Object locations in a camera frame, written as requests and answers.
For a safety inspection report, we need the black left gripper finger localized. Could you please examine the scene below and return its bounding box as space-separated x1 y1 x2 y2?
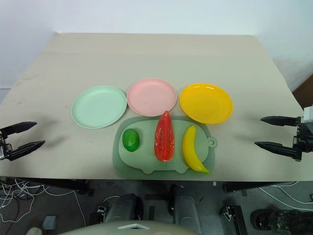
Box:
9 140 46 162
0 121 38 140

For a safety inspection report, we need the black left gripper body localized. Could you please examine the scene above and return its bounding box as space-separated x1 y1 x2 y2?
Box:
0 133 13 161

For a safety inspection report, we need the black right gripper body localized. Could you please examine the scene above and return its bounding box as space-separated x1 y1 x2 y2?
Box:
293 117 313 162

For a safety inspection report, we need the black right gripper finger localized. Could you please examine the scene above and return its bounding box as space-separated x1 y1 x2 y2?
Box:
254 141 301 161
260 116 301 127

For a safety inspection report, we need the yellow plate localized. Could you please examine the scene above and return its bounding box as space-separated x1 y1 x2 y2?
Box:
179 83 234 124

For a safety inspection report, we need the light green plate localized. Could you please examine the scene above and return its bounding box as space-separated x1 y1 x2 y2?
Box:
70 85 128 129

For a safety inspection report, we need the green lime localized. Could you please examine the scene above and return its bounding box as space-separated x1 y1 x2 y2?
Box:
122 128 141 152

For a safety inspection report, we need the pink plate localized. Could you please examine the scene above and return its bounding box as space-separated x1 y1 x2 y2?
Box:
127 78 178 117

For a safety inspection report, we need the brown cardboard box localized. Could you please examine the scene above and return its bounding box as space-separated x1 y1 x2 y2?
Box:
292 73 313 108

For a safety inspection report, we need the camouflage shoe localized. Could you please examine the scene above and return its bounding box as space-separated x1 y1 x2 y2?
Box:
250 207 313 235

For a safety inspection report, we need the yellow toy banana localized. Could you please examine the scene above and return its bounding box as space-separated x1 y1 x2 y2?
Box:
182 125 211 175

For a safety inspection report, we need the grey robot right leg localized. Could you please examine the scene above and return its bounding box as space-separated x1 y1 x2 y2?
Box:
170 184 203 235

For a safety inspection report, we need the grey robot leg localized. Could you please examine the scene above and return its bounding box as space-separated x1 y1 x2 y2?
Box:
104 192 144 224
170 184 203 235

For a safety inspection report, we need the red watermelon slice toy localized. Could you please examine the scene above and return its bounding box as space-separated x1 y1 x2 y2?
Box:
154 111 176 163

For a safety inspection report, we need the grey robot left leg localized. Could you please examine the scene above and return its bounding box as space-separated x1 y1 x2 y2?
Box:
104 192 144 224

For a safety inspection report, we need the green silicone mat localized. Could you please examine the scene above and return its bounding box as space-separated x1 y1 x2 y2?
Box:
112 115 218 175

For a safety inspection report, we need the beige robot torso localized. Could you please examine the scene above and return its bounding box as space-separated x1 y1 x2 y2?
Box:
57 219 194 235

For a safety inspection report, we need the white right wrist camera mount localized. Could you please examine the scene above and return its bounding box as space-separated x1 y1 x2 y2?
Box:
303 105 313 124

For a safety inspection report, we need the white cable bundle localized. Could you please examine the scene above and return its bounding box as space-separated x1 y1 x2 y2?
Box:
0 178 49 223

